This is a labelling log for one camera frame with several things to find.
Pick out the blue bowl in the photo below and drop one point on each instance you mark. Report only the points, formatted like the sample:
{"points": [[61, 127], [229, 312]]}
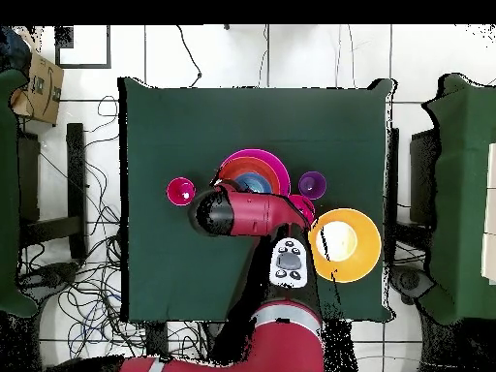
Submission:
{"points": [[254, 182]]}

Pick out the wide red-orange bowl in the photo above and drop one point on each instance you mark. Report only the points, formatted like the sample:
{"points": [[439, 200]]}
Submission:
{"points": [[236, 166]]}

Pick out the purple cup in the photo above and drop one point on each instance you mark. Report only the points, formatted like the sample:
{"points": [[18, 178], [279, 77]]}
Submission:
{"points": [[312, 184]]}

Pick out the large orange bowl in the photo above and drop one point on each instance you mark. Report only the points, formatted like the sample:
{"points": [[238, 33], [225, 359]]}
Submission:
{"points": [[360, 263]]}

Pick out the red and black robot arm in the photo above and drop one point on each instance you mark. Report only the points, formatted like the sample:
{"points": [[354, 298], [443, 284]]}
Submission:
{"points": [[252, 213]]}

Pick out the large pink bowl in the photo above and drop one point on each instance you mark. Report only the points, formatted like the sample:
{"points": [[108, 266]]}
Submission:
{"points": [[283, 170]]}

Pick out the small crimson bowl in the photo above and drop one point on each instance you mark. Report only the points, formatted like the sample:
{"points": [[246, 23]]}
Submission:
{"points": [[306, 205]]}

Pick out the crimson cup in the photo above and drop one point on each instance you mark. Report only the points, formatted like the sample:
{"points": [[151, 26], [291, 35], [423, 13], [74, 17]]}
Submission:
{"points": [[176, 190]]}

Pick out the dark green tablecloth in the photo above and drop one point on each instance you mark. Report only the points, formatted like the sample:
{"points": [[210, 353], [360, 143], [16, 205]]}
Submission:
{"points": [[174, 128]]}

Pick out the black power strip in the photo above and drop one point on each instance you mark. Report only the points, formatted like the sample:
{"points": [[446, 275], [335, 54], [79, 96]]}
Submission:
{"points": [[157, 337]]}

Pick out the green covered side table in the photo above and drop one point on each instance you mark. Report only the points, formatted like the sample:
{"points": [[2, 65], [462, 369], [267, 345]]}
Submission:
{"points": [[7, 193], [461, 174]]}

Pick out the cardboard box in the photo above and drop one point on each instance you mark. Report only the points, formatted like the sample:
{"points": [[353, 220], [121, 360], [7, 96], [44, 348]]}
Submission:
{"points": [[37, 91]]}

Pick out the dark blue bag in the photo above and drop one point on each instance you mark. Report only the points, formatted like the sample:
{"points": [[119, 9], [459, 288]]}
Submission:
{"points": [[11, 50]]}

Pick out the black wooden frame stand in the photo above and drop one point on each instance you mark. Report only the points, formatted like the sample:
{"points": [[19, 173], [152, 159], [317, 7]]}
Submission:
{"points": [[75, 174]]}

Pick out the black pedestal leg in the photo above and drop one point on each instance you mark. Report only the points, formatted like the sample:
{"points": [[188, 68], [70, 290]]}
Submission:
{"points": [[50, 277], [410, 281]]}

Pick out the square black floor frame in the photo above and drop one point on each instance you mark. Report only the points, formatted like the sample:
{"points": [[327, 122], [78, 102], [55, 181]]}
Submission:
{"points": [[109, 46]]}

